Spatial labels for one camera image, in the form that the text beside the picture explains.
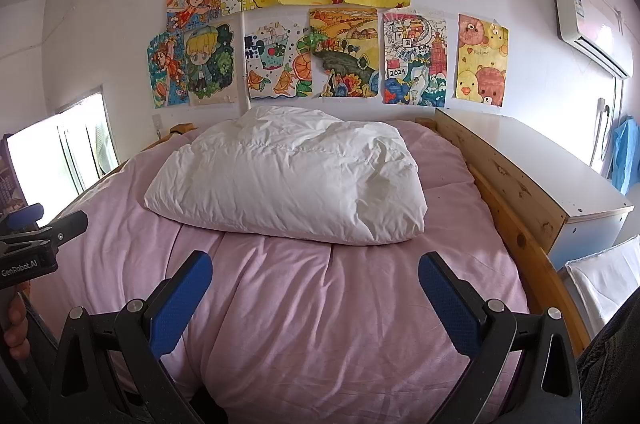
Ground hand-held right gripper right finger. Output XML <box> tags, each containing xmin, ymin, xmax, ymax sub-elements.
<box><xmin>418</xmin><ymin>253</ymin><xmax>583</xmax><ymax>424</ymax></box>

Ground bright window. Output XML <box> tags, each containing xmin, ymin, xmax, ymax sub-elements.
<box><xmin>5</xmin><ymin>85</ymin><xmax>121</xmax><ymax>215</ymax></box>

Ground swimming girl drawing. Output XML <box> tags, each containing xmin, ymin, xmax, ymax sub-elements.
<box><xmin>146</xmin><ymin>30</ymin><xmax>191</xmax><ymax>109</ymax></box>

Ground bears and chicks drawing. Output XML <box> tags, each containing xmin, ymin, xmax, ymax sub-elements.
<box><xmin>455</xmin><ymin>13</ymin><xmax>510</xmax><ymax>107</ymax></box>

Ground orange juice drawing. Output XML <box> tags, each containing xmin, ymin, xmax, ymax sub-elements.
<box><xmin>244</xmin><ymin>22</ymin><xmax>315</xmax><ymax>100</ymax></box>

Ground city landmarks drawing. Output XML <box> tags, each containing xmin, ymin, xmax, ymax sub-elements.
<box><xmin>382</xmin><ymin>12</ymin><xmax>447</xmax><ymax>106</ymax></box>

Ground blond character drawing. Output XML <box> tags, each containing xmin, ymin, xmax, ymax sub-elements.
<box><xmin>184</xmin><ymin>22</ymin><xmax>238</xmax><ymax>105</ymax></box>

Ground red-haired girl drawing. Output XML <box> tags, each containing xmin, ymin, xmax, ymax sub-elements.
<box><xmin>166</xmin><ymin>0</ymin><xmax>222</xmax><ymax>32</ymax></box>

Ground person's dark pants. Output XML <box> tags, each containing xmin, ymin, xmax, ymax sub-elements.
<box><xmin>575</xmin><ymin>289</ymin><xmax>640</xmax><ymax>424</ymax></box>

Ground white down jacket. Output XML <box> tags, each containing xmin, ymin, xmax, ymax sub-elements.
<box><xmin>143</xmin><ymin>106</ymin><xmax>428</xmax><ymax>246</ymax></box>

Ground white pillow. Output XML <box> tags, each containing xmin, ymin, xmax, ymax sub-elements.
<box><xmin>565</xmin><ymin>238</ymin><xmax>640</xmax><ymax>340</ymax></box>

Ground wooden bed frame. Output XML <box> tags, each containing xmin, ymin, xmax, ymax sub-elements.
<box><xmin>107</xmin><ymin>108</ymin><xmax>591</xmax><ymax>355</ymax></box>

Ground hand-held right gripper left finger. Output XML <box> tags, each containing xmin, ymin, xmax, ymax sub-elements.
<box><xmin>47</xmin><ymin>251</ymin><xmax>213</xmax><ymax>424</ymax></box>

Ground blue cloth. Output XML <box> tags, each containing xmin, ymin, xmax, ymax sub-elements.
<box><xmin>611</xmin><ymin>117</ymin><xmax>640</xmax><ymax>195</ymax></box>

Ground person's left hand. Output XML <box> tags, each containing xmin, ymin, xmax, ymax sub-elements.
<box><xmin>4</xmin><ymin>281</ymin><xmax>32</xmax><ymax>361</ymax></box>

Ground white cabinet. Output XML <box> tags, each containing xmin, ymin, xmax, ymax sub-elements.
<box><xmin>442</xmin><ymin>107</ymin><xmax>635</xmax><ymax>272</ymax></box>

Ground farmland landscape drawing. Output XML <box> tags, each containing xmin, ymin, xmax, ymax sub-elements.
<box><xmin>309</xmin><ymin>7</ymin><xmax>380</xmax><ymax>99</ymax></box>

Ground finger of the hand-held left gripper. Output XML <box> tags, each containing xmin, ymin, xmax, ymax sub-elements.
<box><xmin>35</xmin><ymin>209</ymin><xmax>90</xmax><ymax>251</ymax></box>
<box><xmin>6</xmin><ymin>203</ymin><xmax>46</xmax><ymax>231</ymax></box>

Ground white air conditioner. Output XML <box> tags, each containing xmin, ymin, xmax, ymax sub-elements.
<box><xmin>554</xmin><ymin>0</ymin><xmax>633</xmax><ymax>80</ymax></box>

